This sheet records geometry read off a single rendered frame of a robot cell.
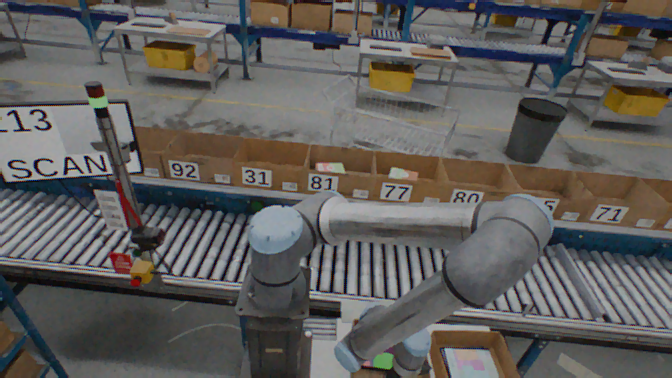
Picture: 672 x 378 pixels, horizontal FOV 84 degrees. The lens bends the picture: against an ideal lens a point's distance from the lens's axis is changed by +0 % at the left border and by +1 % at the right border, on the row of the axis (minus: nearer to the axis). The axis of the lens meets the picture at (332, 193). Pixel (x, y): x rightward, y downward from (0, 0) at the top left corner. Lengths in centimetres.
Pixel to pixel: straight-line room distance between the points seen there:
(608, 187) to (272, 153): 206
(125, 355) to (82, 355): 24
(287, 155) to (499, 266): 178
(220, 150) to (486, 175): 165
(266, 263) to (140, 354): 167
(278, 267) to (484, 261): 57
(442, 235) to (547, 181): 180
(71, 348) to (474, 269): 247
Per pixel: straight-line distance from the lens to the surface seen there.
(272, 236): 101
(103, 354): 271
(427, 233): 89
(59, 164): 175
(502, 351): 174
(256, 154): 237
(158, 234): 163
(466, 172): 242
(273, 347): 135
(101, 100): 145
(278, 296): 114
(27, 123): 170
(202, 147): 246
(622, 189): 287
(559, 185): 267
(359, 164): 231
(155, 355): 260
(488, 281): 73
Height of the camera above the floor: 213
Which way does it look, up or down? 36 degrees down
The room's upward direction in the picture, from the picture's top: 5 degrees clockwise
